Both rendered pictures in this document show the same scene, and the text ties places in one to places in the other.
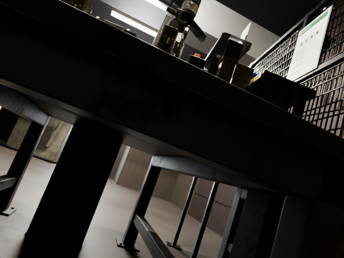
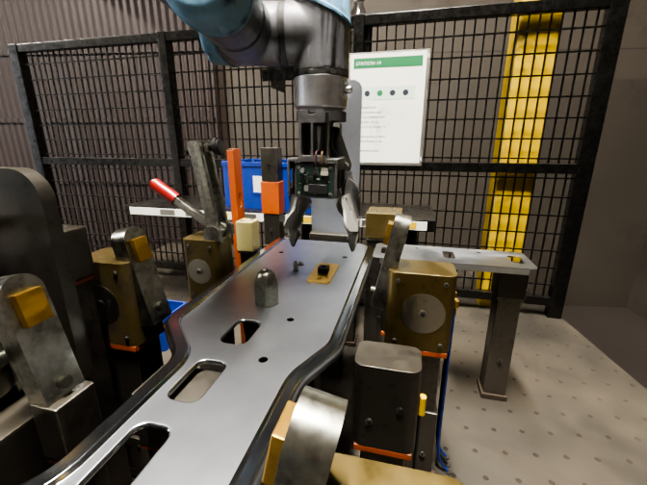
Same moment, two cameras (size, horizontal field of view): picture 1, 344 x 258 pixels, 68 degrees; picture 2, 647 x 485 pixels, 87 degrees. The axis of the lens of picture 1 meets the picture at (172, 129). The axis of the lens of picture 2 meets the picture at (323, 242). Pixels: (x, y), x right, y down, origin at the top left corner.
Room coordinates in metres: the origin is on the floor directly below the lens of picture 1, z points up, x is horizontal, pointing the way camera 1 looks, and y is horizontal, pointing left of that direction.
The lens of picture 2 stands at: (0.87, 0.60, 1.21)
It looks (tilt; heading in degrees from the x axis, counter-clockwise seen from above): 16 degrees down; 289
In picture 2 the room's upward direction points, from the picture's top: straight up
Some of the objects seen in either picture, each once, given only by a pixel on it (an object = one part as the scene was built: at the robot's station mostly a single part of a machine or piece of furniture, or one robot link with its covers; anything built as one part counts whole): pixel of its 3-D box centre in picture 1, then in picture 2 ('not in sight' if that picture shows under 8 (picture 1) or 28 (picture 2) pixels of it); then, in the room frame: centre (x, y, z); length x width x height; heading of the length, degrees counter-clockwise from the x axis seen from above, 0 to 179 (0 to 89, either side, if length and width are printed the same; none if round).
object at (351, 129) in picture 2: (236, 57); (335, 161); (1.11, -0.17, 1.17); 0.12 x 0.01 x 0.34; 5
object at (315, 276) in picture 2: not in sight; (323, 269); (1.04, 0.09, 1.01); 0.08 x 0.04 x 0.01; 95
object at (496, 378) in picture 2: (220, 85); (501, 332); (0.73, -0.09, 0.84); 0.05 x 0.05 x 0.29; 5
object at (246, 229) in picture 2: not in sight; (252, 303); (1.23, 0.02, 0.88); 0.04 x 0.04 x 0.37; 5
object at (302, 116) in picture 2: (181, 25); (320, 156); (1.04, 0.12, 1.19); 0.09 x 0.08 x 0.12; 95
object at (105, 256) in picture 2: not in sight; (128, 373); (1.28, 0.28, 0.88); 0.11 x 0.07 x 0.37; 5
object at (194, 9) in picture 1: (189, 10); (323, 96); (1.04, 0.11, 1.27); 0.08 x 0.08 x 0.05
